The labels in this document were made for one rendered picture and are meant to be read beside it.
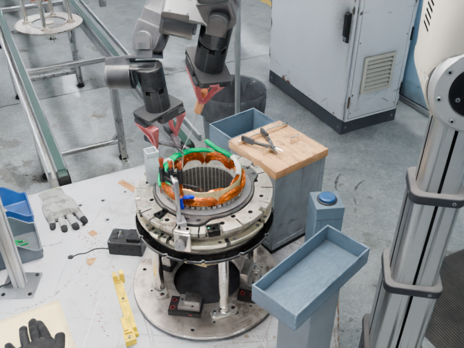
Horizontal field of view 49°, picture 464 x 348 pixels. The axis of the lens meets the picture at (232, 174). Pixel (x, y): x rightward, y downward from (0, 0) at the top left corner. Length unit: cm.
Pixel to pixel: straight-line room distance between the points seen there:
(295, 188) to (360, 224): 149
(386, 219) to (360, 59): 108
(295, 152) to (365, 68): 213
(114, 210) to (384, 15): 228
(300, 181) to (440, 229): 41
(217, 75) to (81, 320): 72
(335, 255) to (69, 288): 71
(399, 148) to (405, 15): 84
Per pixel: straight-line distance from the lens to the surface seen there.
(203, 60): 96
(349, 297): 246
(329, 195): 127
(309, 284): 107
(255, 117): 159
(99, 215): 165
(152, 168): 118
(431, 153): 106
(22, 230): 164
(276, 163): 133
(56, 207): 169
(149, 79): 112
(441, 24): 89
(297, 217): 147
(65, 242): 159
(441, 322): 246
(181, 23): 92
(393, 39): 355
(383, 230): 284
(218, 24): 85
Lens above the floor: 180
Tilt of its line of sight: 35 degrees down
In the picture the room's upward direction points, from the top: straight up
